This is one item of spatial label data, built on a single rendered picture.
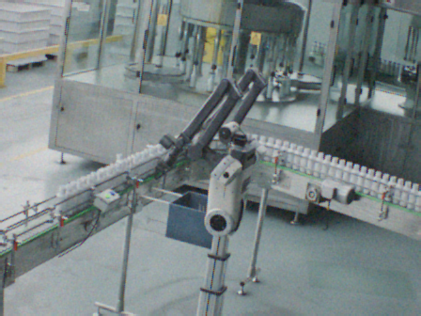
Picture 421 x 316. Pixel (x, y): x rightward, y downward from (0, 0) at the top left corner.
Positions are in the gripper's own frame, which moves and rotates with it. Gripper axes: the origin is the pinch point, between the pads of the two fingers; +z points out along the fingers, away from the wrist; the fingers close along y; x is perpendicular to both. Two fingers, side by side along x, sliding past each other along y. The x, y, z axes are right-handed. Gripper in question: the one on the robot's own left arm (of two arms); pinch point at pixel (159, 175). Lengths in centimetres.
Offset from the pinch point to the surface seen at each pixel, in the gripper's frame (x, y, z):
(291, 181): 51, -171, 23
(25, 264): -19, 71, 51
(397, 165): 126, -532, 69
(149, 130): -93, -351, 142
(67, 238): -18, 28, 50
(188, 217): 19, -53, 36
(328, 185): 74, -144, -1
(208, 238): 36, -52, 38
